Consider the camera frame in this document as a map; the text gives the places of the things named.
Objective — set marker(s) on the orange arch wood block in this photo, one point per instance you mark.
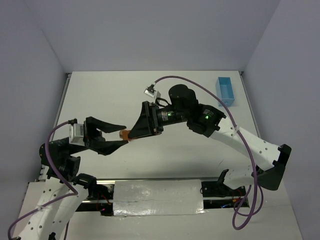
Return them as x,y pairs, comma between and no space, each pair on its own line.
124,134

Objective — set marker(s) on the aluminium table edge rail right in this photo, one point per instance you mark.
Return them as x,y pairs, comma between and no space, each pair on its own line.
252,120

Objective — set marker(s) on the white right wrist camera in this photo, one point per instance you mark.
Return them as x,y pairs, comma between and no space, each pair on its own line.
152,92

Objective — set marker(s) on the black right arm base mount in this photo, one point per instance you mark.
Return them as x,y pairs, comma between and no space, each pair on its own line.
216,188

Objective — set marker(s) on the blue plastic box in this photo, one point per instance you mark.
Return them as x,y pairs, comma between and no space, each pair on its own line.
224,90

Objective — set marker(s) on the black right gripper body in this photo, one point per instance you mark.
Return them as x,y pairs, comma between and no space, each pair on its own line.
153,119

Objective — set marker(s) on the silver tape white foam board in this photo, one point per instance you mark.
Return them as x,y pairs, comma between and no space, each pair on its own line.
157,198

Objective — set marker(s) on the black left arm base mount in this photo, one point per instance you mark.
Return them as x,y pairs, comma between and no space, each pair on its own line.
100,201

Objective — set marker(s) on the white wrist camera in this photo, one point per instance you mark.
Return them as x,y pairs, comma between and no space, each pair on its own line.
76,133
152,92

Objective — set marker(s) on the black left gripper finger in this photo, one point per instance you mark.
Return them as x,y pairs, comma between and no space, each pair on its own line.
94,125
106,148

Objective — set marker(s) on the aluminium table edge rail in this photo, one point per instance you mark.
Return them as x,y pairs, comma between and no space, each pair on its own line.
65,88
252,120

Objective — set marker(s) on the aluminium table edge rail left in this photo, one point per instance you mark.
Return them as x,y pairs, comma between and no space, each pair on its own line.
65,88

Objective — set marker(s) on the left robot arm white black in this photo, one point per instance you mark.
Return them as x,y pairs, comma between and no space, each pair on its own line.
65,188

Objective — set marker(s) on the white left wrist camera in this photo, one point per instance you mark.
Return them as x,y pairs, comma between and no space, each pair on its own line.
76,133

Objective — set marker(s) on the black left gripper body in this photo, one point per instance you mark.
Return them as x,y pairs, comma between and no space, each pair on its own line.
88,132

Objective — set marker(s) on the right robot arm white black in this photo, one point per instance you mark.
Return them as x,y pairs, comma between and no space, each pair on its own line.
212,123

